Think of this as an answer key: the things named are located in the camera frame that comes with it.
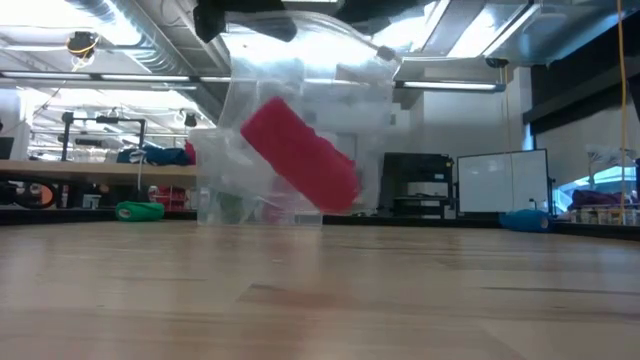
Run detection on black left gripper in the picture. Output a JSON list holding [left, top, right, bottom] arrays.
[[193, 0, 346, 44]]

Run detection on wooden workbench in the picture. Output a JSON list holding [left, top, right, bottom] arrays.
[[0, 158, 198, 189]]

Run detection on row of small jars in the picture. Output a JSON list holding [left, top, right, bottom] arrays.
[[569, 206, 640, 227]]

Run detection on hanging yellow cable reel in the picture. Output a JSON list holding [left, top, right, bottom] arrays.
[[65, 30, 100, 70]]

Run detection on blue cloth bag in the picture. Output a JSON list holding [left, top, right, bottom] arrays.
[[113, 144, 191, 168]]

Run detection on white cabinet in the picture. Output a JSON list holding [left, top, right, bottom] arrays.
[[456, 148, 552, 214]]

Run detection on red storage bins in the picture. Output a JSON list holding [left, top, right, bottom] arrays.
[[156, 185, 193, 213]]

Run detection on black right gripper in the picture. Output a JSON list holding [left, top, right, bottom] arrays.
[[344, 0, 437, 63]]

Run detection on clear plastic zip bag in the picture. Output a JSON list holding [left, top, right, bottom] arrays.
[[191, 9, 402, 227]]

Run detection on hanging yellow cable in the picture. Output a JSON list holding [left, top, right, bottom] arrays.
[[615, 0, 630, 226]]

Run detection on red elastic bandage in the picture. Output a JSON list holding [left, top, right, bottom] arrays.
[[239, 95, 363, 214]]

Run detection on purple bag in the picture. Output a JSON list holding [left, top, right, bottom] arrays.
[[569, 188, 626, 211]]

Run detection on black shelving unit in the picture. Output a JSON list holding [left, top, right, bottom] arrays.
[[381, 151, 458, 219]]

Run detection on clear plastic storage box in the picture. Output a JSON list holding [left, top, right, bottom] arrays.
[[188, 127, 338, 227]]

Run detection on black aluminium table frame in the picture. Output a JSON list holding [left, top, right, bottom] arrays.
[[0, 206, 640, 242]]

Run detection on black camera rig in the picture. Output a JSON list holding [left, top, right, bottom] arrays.
[[60, 110, 148, 163]]

